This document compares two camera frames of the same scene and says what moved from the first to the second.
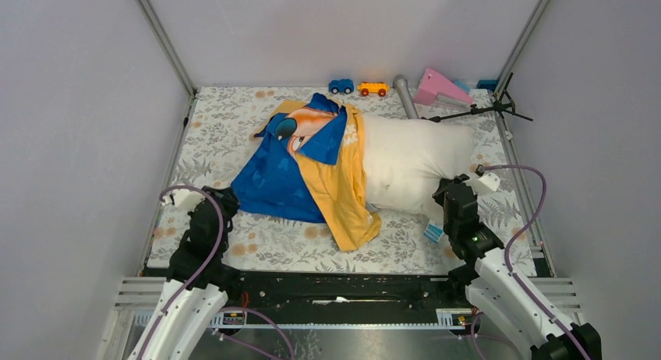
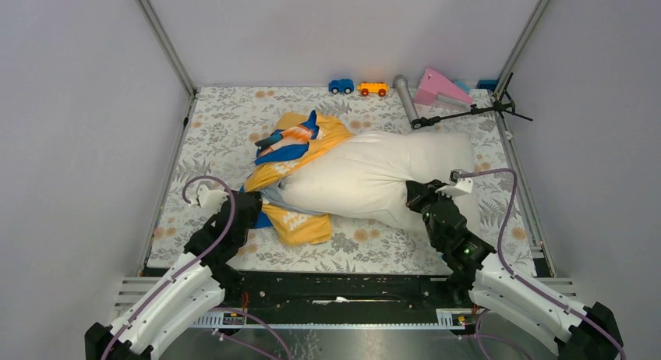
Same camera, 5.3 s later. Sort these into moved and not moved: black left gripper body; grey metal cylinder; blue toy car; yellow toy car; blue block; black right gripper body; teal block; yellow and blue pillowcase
Moved: black left gripper body; yellow and blue pillowcase; black right gripper body
Not moved: yellow toy car; blue block; blue toy car; grey metal cylinder; teal block
